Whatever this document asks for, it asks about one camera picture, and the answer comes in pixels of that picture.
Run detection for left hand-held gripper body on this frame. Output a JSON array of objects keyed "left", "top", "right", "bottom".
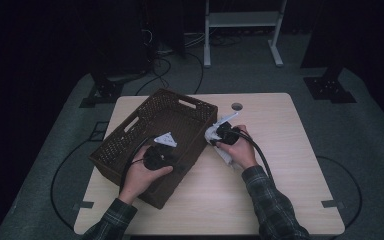
[{"left": 142, "top": 131, "right": 178, "bottom": 172}]

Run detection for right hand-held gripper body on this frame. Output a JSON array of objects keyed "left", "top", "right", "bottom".
[{"left": 211, "top": 111, "right": 244, "bottom": 147}]

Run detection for brown wicker basket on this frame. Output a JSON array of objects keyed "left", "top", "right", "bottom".
[{"left": 88, "top": 87, "right": 219, "bottom": 210}]

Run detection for person's right hand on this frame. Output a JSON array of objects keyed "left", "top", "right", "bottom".
[{"left": 217, "top": 124, "right": 259, "bottom": 171}]

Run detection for person's left hand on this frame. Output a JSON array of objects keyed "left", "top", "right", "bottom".
[{"left": 118, "top": 144, "right": 174, "bottom": 205}]

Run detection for black tape square outline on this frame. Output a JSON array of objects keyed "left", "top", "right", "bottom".
[{"left": 89, "top": 121, "right": 110, "bottom": 142}]

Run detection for black stand base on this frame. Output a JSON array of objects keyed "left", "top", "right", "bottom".
[
  {"left": 303, "top": 66, "right": 358, "bottom": 104},
  {"left": 79, "top": 71, "right": 125, "bottom": 109}
]

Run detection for grey tape strip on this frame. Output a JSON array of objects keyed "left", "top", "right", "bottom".
[
  {"left": 320, "top": 199, "right": 345, "bottom": 209},
  {"left": 72, "top": 200, "right": 95, "bottom": 211}
]

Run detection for white metal stand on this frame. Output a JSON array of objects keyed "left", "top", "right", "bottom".
[{"left": 203, "top": 0, "right": 288, "bottom": 69}]

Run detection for dark floor equipment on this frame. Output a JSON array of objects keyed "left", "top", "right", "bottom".
[{"left": 91, "top": 0, "right": 186, "bottom": 76}]

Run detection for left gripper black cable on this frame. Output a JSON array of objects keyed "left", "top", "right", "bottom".
[{"left": 119, "top": 134, "right": 159, "bottom": 194}]

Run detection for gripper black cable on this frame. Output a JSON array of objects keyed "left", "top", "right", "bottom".
[
  {"left": 234, "top": 128, "right": 276, "bottom": 184},
  {"left": 119, "top": 134, "right": 159, "bottom": 194}
]

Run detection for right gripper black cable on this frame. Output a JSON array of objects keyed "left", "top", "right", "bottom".
[{"left": 234, "top": 128, "right": 276, "bottom": 184}]

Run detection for long black floor cable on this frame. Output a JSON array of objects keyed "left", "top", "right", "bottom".
[{"left": 184, "top": 51, "right": 205, "bottom": 95}]

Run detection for looped black floor cable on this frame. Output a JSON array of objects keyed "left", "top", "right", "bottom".
[{"left": 134, "top": 56, "right": 173, "bottom": 97}]

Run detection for black cable bundle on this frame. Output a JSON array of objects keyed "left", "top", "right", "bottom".
[{"left": 209, "top": 33, "right": 244, "bottom": 48}]

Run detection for white cables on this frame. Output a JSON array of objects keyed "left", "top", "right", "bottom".
[{"left": 183, "top": 31, "right": 208, "bottom": 48}]

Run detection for black floor cable loop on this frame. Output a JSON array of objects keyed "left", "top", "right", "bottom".
[
  {"left": 49, "top": 134, "right": 96, "bottom": 231},
  {"left": 315, "top": 154, "right": 364, "bottom": 231}
]

